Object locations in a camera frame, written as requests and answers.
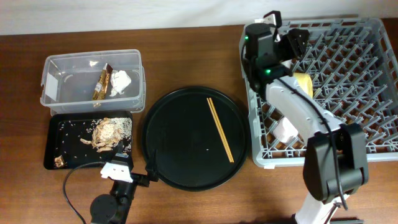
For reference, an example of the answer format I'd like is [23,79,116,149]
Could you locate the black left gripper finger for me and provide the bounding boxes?
[144,150,159,184]
[113,141,127,165]

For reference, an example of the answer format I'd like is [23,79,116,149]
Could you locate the food scraps pile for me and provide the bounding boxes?
[52,118,132,169]

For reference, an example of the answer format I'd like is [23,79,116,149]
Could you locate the yellow bowl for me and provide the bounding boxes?
[293,73,313,98]

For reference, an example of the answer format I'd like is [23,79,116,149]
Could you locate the gold snack wrapper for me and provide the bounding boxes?
[92,63,113,100]

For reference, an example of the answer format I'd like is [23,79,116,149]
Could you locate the white tissue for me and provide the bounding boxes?
[110,70,131,97]

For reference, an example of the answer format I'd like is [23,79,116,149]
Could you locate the pink cup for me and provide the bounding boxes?
[272,117,299,143]

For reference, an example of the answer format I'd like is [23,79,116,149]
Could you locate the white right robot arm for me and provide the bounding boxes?
[241,23,369,223]

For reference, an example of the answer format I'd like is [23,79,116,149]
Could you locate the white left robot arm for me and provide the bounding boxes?
[90,151,159,223]

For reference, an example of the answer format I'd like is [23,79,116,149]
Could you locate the black rectangular waste tray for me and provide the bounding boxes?
[44,111,132,170]

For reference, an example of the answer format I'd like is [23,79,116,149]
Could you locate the grey plastic dishwasher rack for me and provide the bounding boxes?
[246,18,397,169]

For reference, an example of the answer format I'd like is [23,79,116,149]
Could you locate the clear plastic waste bin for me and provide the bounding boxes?
[40,49,146,115]

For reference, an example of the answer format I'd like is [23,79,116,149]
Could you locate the round black serving tray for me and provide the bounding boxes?
[141,86,251,192]

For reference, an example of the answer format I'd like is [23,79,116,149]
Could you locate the black object at bottom edge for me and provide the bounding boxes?
[330,218,364,224]

